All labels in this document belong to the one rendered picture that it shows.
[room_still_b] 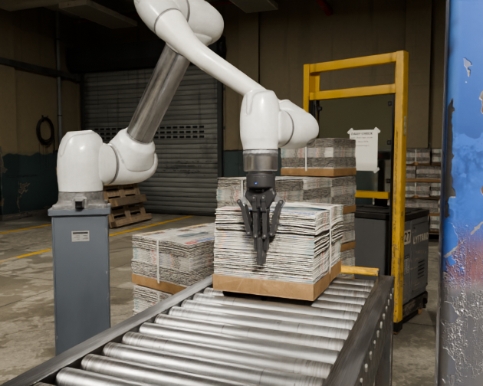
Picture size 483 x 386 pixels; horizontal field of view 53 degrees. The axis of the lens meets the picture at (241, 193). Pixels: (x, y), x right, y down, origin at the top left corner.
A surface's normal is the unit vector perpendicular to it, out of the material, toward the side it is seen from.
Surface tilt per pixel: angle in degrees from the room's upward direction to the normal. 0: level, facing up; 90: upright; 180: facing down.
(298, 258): 88
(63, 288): 90
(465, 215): 90
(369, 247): 90
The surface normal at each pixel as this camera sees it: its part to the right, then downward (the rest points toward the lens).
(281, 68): -0.37, 0.07
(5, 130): 0.93, 0.03
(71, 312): 0.25, 0.07
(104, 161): 0.79, 0.00
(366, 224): -0.64, 0.06
